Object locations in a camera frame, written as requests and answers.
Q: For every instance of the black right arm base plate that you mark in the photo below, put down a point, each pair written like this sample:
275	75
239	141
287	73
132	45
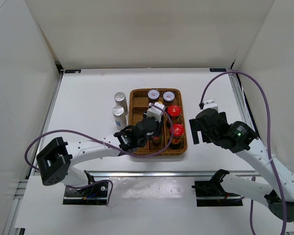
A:
211	194

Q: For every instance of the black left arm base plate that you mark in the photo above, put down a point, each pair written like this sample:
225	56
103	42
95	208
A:
96	195

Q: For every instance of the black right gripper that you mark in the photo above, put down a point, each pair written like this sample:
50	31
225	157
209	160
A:
195	127

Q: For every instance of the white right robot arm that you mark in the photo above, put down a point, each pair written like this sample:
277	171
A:
277	194

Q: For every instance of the silver-lid salt shaker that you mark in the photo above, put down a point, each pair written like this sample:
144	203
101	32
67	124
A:
119	116
120	100

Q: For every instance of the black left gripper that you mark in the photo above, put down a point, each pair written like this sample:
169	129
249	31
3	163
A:
159	128

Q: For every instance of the red-lid sauce jar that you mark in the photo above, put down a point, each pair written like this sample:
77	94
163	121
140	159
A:
174	113
178	132

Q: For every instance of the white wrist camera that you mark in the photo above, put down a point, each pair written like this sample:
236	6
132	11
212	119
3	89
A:
155	111
210	103

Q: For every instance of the brown wicker basket tray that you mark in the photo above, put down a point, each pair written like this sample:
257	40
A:
138	104

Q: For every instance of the white-lid spice jar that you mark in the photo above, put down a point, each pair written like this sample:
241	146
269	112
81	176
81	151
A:
153	96
168	98

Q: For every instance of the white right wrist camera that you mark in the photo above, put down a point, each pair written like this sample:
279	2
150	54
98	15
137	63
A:
210	103

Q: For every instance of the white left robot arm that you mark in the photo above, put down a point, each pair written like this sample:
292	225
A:
57	160

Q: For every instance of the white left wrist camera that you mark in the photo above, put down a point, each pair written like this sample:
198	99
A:
155	111

